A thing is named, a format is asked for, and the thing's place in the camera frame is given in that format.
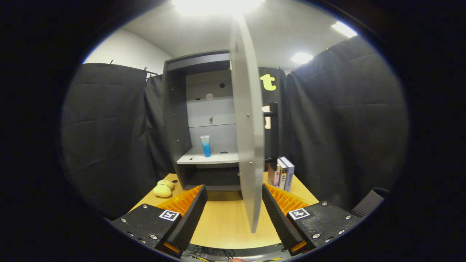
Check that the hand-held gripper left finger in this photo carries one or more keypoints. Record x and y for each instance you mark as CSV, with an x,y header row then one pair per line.
x,y
190,218

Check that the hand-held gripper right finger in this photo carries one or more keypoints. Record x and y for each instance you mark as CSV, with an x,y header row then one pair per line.
x,y
278,220

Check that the white and blue tube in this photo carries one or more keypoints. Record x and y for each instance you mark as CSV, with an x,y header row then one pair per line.
x,y
206,147

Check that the beige cabinet door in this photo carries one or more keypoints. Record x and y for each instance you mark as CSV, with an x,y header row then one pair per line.
x,y
247,145

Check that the yellow plush toy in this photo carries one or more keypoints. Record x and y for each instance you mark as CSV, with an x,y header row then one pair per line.
x,y
163,189

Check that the white book blue spine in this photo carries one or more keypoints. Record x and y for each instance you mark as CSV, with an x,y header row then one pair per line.
x,y
290,176

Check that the maroon book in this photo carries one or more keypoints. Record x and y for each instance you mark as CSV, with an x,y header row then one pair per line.
x,y
272,174

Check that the white cabinet shelf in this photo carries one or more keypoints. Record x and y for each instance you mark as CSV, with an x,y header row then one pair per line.
x,y
222,157

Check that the large ceiling light panel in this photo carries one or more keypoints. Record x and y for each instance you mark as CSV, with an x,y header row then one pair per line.
x,y
218,6

